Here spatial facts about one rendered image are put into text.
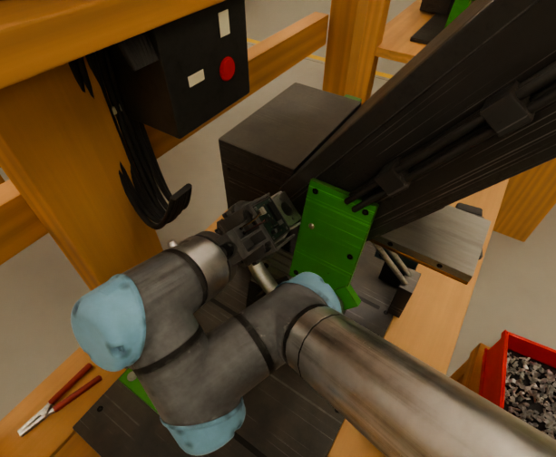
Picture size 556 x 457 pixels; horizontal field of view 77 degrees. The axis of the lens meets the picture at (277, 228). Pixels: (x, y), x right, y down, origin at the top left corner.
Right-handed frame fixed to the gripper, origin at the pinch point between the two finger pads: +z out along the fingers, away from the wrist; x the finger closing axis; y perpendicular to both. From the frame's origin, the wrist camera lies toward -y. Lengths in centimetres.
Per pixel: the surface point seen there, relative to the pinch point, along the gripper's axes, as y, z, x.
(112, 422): -40, -25, -17
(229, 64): 8.2, -2.1, 22.6
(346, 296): 1.4, 2.9, -18.8
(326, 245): 3.4, 2.7, -8.9
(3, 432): -56, -36, -8
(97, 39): 10.4, -23.7, 23.6
